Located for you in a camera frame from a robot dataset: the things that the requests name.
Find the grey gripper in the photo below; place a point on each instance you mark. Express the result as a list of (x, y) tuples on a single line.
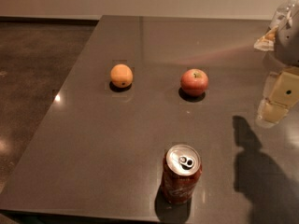
[(289, 44)]

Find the orange fruit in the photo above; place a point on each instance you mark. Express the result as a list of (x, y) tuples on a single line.
[(121, 75)]

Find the red coke can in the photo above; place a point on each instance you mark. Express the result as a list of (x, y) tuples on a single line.
[(182, 168)]

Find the clear plastic water bottle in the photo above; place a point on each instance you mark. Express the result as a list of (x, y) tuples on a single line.
[(282, 12)]

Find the red apple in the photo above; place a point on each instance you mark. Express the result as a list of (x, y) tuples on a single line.
[(194, 82)]

